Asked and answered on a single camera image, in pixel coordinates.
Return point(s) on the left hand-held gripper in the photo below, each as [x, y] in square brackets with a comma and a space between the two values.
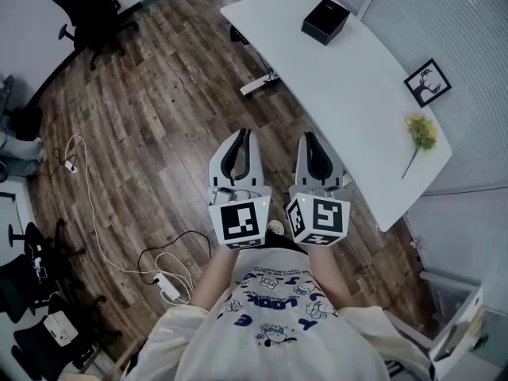
[238, 222]

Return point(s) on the person's black trousers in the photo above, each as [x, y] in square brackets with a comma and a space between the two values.
[283, 241]

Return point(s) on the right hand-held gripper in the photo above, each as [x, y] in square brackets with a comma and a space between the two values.
[325, 216]

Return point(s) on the white device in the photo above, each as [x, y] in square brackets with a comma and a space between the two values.
[60, 328]

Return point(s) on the white desk leg frame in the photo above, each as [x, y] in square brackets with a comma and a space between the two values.
[258, 83]

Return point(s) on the black chair with clutter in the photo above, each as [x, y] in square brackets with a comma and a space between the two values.
[28, 276]

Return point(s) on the black chair with white device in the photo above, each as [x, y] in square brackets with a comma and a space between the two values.
[43, 355]

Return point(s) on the black framed antler picture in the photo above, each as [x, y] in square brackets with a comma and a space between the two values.
[428, 82]

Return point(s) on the person's right forearm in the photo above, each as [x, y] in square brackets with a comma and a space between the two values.
[331, 272]

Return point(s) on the large white power strip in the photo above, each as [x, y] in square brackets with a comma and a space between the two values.
[166, 287]

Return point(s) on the black box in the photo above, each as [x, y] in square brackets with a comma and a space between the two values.
[323, 22]

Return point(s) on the black office chair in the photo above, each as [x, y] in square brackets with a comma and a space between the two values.
[25, 123]
[91, 18]

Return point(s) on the person's shoe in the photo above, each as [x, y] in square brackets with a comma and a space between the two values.
[277, 227]

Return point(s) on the person's left forearm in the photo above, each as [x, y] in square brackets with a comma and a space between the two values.
[214, 280]

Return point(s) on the yellow flower sprig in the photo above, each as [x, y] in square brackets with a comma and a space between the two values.
[422, 133]

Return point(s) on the small white power strip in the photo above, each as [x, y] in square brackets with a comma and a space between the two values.
[70, 167]

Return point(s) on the white glass cabinet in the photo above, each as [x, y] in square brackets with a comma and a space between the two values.
[456, 324]

